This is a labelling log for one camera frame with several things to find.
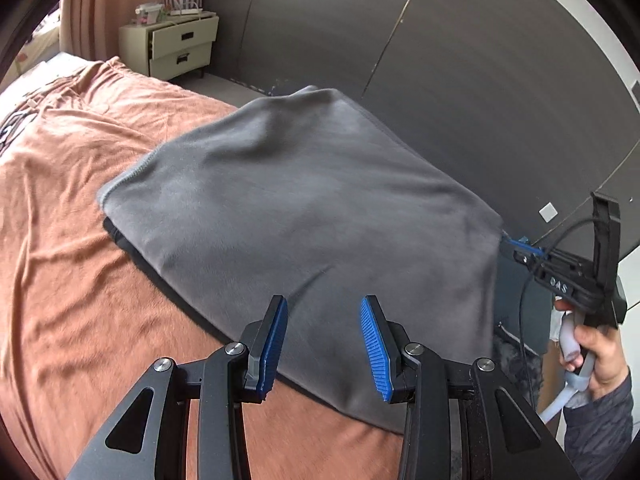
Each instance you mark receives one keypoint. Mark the person's right hand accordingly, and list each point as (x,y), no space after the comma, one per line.
(602,355)

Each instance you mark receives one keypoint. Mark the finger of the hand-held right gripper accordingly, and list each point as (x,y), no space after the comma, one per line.
(520,246)

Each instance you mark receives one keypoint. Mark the grey t-shirt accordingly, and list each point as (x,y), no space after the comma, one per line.
(300,210)

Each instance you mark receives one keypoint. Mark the dark panelled wardrobe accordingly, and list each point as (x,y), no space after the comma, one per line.
(400,35)

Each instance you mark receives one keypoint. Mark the brown blanket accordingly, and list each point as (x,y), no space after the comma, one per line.
(75,260)

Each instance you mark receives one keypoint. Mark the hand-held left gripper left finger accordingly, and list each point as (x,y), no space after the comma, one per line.
(272,345)

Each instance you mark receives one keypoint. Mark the dark fuzzy cloth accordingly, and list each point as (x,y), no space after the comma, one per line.
(515,365)

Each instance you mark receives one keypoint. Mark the white wall switch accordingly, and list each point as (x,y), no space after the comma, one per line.
(548,211)

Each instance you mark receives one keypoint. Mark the white tube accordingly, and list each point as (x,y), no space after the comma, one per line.
(555,410)

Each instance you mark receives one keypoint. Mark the pink curtain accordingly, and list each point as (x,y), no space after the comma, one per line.
(82,20)

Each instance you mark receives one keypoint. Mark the cream nightstand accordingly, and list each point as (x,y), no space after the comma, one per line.
(175,45)

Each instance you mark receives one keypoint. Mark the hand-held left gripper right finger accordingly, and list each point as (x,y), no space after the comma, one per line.
(375,350)

